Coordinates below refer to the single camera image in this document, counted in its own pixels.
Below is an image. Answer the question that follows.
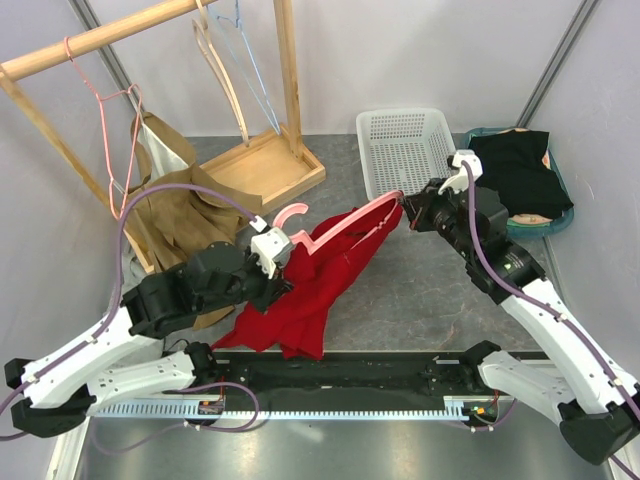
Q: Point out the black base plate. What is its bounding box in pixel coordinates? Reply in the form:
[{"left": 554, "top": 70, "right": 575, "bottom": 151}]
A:
[{"left": 196, "top": 351, "right": 509, "bottom": 411}]

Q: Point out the slotted cable duct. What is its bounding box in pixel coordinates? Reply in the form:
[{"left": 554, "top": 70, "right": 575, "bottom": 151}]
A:
[{"left": 93, "top": 397, "right": 498, "bottom": 422}]

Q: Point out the wooden clothes rack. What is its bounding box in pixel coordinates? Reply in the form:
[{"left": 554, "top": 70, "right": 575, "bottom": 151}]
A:
[{"left": 0, "top": 0, "right": 328, "bottom": 275}]

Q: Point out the wooden hanger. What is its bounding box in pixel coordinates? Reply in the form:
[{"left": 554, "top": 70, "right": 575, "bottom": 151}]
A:
[{"left": 192, "top": 0, "right": 250, "bottom": 147}]

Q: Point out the white plastic basket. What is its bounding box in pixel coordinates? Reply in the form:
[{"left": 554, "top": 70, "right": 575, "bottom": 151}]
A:
[{"left": 356, "top": 107, "right": 456, "bottom": 200}]

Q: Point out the pink plastic hanger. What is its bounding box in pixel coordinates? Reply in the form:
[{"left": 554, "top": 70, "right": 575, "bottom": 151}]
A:
[{"left": 272, "top": 190, "right": 404, "bottom": 255}]

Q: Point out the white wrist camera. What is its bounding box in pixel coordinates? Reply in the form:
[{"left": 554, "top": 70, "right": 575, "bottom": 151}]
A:
[
  {"left": 438, "top": 149, "right": 483, "bottom": 195},
  {"left": 249, "top": 216, "right": 294, "bottom": 279}
]

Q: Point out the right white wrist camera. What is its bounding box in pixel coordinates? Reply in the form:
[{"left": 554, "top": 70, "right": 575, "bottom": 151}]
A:
[{"left": 438, "top": 149, "right": 483, "bottom": 195}]

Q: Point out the tan skirt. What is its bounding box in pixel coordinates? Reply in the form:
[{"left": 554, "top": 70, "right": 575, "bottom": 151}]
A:
[{"left": 122, "top": 112, "right": 262, "bottom": 335}]

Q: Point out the pink wire hanger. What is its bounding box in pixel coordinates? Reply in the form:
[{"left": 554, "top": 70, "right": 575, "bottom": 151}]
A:
[{"left": 63, "top": 36, "right": 143, "bottom": 220}]

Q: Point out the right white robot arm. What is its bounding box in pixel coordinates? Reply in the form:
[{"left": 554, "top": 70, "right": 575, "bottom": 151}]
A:
[{"left": 401, "top": 180, "right": 639, "bottom": 465}]

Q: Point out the red garment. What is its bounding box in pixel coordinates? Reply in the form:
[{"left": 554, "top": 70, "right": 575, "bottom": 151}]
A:
[{"left": 211, "top": 199, "right": 403, "bottom": 360}]

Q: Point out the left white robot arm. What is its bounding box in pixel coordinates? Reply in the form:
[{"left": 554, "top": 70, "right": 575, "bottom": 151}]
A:
[{"left": 1, "top": 240, "right": 292, "bottom": 438}]

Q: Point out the blue wire hanger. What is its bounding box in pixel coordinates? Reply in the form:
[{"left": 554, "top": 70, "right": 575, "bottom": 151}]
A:
[{"left": 206, "top": 0, "right": 281, "bottom": 135}]

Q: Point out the teal plastic basket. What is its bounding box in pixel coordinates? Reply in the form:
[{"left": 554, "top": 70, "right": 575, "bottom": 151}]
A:
[{"left": 456, "top": 127, "right": 575, "bottom": 239}]

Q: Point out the black garment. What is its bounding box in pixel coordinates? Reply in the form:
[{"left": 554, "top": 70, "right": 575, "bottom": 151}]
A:
[{"left": 469, "top": 129, "right": 573, "bottom": 220}]

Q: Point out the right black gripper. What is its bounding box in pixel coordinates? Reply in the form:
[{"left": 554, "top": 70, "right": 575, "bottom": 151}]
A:
[{"left": 399, "top": 177, "right": 478, "bottom": 260}]

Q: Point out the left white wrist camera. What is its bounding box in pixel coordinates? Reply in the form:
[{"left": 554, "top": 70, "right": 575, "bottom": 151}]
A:
[{"left": 249, "top": 216, "right": 294, "bottom": 279}]

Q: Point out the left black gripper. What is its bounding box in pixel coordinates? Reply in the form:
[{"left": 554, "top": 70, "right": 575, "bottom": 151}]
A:
[{"left": 202, "top": 247, "right": 296, "bottom": 314}]

